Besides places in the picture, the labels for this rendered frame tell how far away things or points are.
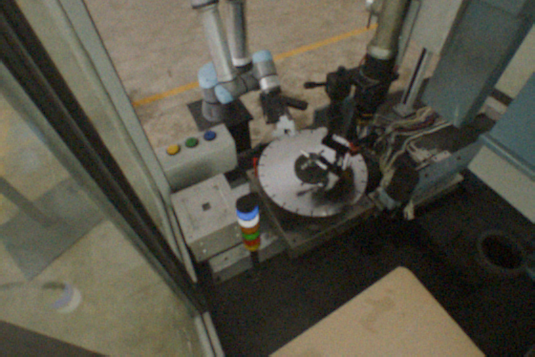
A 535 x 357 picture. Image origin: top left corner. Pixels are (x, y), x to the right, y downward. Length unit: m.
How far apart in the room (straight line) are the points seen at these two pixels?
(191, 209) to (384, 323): 0.63
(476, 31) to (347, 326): 0.77
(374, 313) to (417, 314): 0.12
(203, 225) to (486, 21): 0.81
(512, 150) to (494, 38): 0.20
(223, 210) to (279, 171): 0.21
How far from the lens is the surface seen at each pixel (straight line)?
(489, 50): 0.70
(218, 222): 0.93
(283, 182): 0.92
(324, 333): 0.98
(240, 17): 1.23
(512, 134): 0.61
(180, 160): 1.10
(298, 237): 0.95
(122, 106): 0.79
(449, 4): 0.71
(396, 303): 1.04
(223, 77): 1.17
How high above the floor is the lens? 1.71
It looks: 49 degrees down
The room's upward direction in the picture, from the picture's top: 4 degrees counter-clockwise
